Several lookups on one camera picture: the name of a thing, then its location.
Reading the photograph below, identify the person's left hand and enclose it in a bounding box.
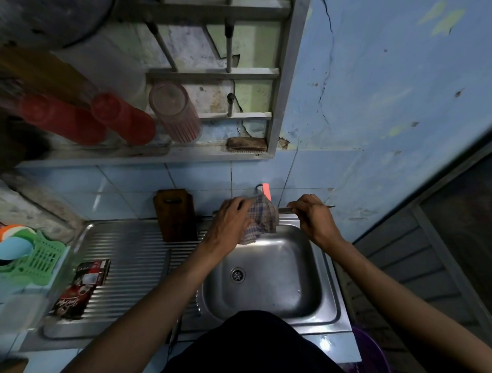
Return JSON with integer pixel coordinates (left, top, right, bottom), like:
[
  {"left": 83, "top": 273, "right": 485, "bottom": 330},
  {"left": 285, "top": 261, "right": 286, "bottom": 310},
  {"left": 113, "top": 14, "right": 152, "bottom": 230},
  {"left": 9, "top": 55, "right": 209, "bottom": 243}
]
[{"left": 201, "top": 196, "right": 254, "bottom": 256}]

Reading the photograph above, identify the person's right hand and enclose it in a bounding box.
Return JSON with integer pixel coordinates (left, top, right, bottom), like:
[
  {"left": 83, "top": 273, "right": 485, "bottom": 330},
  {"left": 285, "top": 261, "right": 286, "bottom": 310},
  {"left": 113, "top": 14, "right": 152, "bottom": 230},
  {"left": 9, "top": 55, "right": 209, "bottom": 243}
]
[{"left": 287, "top": 194, "right": 345, "bottom": 253}]

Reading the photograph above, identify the checked dishcloth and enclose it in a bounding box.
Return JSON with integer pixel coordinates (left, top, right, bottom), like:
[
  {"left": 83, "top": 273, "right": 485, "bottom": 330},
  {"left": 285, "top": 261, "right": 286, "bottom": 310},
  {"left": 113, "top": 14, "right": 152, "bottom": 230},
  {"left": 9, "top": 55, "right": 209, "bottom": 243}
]
[{"left": 238, "top": 194, "right": 280, "bottom": 245}]

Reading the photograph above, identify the small wooden cutting board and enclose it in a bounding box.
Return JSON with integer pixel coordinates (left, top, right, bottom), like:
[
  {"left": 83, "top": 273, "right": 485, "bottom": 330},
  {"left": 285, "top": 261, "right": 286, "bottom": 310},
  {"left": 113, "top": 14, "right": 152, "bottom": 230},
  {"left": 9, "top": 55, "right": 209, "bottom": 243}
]
[{"left": 153, "top": 189, "right": 198, "bottom": 243}]

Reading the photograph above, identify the person's right forearm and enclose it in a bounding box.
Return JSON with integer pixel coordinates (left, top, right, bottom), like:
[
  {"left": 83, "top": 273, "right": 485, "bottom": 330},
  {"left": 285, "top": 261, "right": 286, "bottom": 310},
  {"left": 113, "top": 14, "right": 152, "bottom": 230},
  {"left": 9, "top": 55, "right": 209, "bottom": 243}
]
[{"left": 326, "top": 240, "right": 492, "bottom": 373}]

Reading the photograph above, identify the person's left forearm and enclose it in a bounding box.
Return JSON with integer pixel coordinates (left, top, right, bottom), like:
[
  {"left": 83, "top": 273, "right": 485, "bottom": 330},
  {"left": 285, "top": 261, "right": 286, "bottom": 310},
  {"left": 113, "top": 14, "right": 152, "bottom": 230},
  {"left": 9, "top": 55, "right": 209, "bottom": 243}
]
[{"left": 61, "top": 245, "right": 228, "bottom": 373}]

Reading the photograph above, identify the person's black clothing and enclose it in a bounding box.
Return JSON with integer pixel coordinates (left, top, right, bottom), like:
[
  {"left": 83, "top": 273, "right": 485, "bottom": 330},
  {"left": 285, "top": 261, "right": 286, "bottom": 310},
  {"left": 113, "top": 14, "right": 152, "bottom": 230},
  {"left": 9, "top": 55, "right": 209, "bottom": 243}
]
[{"left": 163, "top": 310, "right": 346, "bottom": 373}]

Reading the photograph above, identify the stainless steel sink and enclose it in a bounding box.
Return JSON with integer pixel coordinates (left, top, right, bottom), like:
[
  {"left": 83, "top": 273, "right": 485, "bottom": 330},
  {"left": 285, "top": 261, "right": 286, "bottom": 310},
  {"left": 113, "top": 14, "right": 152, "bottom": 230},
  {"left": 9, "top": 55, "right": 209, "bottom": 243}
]
[{"left": 21, "top": 219, "right": 354, "bottom": 353}]

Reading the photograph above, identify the wooden scrub brush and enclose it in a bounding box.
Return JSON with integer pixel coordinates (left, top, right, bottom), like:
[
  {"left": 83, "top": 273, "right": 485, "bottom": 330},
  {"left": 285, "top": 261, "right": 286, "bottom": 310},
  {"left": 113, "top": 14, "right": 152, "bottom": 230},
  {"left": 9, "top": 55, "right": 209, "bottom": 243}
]
[{"left": 225, "top": 137, "right": 268, "bottom": 154}]

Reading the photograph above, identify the grey slatted wooden door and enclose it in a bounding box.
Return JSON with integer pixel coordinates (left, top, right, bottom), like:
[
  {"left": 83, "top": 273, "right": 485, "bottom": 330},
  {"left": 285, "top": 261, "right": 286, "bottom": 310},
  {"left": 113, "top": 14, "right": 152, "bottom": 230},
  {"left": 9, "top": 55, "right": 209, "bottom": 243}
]
[{"left": 334, "top": 146, "right": 492, "bottom": 358}]

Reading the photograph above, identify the red striped drinking glass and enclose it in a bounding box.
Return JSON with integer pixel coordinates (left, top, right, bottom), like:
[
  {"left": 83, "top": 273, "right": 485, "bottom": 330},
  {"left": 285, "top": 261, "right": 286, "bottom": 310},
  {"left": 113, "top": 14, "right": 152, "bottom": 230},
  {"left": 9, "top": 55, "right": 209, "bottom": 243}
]
[{"left": 149, "top": 82, "right": 203, "bottom": 144}]

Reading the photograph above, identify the purple plastic basket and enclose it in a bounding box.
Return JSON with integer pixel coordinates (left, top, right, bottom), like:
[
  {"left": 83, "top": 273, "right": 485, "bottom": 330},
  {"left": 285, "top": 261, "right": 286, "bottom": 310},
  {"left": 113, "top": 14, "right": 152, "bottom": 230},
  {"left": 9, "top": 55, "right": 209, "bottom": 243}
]
[{"left": 342, "top": 326, "right": 393, "bottom": 373}]

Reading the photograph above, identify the red plastic cup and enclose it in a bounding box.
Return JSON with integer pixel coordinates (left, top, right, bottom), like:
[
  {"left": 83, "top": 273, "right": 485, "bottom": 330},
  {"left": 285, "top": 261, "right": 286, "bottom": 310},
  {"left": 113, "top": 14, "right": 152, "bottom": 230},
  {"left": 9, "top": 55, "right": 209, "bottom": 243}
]
[
  {"left": 91, "top": 93, "right": 156, "bottom": 146},
  {"left": 19, "top": 94, "right": 107, "bottom": 146}
]

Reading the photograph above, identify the red black sachet pack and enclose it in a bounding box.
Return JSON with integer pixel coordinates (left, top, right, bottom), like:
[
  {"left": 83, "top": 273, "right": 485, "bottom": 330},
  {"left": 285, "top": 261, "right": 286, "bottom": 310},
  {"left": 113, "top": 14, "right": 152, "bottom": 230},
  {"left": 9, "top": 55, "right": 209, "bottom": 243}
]
[{"left": 52, "top": 259, "right": 111, "bottom": 320}]

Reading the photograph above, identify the green plastic basket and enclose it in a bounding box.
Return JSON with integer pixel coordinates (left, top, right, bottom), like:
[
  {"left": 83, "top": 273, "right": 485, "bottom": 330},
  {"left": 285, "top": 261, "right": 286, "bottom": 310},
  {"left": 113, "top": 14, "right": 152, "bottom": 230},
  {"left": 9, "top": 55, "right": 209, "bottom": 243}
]
[{"left": 0, "top": 230, "right": 68, "bottom": 287}]

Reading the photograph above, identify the white plastic cup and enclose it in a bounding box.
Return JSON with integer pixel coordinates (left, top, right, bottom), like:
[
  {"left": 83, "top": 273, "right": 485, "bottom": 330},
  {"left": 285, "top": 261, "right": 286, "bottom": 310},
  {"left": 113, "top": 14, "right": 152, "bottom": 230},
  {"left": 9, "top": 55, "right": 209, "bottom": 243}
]
[{"left": 53, "top": 34, "right": 147, "bottom": 105}]

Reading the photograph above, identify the light blue plastic scoop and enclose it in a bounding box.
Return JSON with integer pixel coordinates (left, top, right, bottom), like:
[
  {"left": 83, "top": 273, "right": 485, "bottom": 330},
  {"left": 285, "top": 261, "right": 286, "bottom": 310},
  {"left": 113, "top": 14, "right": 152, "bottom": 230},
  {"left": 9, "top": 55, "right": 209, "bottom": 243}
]
[{"left": 0, "top": 236, "right": 34, "bottom": 261}]

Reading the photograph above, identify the orange plastic utensil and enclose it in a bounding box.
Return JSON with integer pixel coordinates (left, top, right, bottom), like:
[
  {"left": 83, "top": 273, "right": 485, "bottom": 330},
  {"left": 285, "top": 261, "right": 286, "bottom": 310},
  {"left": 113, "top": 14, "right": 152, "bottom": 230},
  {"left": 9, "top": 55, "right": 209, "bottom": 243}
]
[{"left": 0, "top": 224, "right": 37, "bottom": 241}]

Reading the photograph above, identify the clear plastic container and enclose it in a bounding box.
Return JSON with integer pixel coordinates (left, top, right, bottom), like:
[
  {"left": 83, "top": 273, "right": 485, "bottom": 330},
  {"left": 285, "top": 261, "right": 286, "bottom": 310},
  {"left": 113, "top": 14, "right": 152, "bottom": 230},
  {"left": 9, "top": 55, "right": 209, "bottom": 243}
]
[{"left": 0, "top": 294, "right": 51, "bottom": 335}]

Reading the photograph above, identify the yellow plastic cup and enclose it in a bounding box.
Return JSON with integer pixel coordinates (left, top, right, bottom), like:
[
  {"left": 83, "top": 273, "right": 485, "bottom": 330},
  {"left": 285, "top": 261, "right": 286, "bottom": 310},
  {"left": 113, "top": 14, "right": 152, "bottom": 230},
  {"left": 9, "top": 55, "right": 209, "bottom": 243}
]
[{"left": 0, "top": 48, "right": 97, "bottom": 112}]

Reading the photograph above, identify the dark round hanging pan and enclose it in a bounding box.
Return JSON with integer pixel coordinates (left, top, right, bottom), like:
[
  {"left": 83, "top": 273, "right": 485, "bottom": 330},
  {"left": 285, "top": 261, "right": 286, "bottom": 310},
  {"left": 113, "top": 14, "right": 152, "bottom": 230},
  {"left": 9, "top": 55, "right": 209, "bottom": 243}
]
[{"left": 0, "top": 0, "right": 116, "bottom": 51}]

